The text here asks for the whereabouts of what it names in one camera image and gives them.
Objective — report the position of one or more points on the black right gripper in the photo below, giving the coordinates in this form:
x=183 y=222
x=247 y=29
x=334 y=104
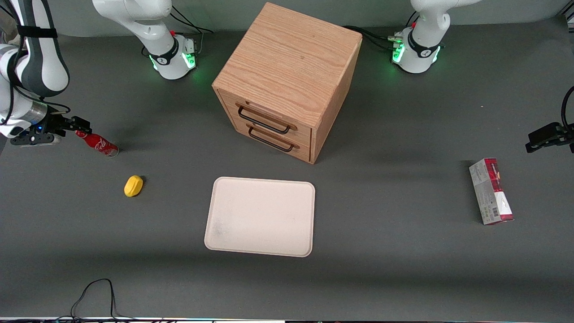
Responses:
x=55 y=124

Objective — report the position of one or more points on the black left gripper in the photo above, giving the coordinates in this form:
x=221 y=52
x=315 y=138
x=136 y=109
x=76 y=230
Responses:
x=552 y=134

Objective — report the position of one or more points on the red coke bottle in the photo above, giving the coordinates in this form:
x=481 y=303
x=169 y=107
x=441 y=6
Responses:
x=101 y=145

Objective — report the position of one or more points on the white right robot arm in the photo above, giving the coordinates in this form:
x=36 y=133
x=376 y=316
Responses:
x=38 y=58

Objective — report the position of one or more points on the beige plastic tray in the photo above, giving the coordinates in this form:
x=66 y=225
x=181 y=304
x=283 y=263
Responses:
x=262 y=217

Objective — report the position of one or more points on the grey and red carton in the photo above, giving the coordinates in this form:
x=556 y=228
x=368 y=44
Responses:
x=492 y=193

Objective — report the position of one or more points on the yellow lemon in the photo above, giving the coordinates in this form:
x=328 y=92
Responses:
x=133 y=186

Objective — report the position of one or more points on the wooden drawer cabinet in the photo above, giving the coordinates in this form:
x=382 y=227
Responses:
x=287 y=58

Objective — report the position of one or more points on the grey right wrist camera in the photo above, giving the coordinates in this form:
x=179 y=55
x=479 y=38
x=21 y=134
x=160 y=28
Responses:
x=33 y=139

